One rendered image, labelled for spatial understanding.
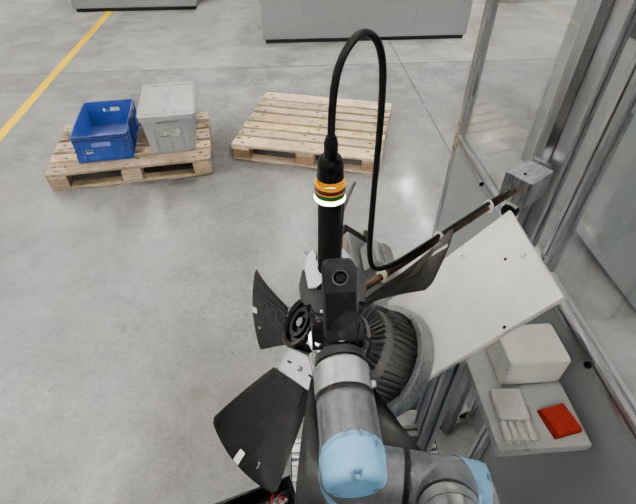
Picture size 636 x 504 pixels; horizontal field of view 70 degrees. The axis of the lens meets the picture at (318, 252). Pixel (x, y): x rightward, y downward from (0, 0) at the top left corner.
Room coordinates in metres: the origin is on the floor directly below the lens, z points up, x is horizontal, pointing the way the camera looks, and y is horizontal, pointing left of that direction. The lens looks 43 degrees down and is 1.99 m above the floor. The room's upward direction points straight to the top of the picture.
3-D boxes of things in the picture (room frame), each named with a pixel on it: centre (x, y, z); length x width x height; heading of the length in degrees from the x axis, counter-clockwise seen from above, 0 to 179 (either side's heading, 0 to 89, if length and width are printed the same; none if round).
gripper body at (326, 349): (0.40, -0.03, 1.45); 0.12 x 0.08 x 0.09; 4
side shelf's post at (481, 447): (0.66, -0.56, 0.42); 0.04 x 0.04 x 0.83; 4
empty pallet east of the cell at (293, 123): (3.60, 0.01, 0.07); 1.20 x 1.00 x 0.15; 78
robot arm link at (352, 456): (0.24, -0.04, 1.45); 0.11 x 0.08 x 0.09; 4
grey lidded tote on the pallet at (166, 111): (3.35, 1.16, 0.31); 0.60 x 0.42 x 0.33; 11
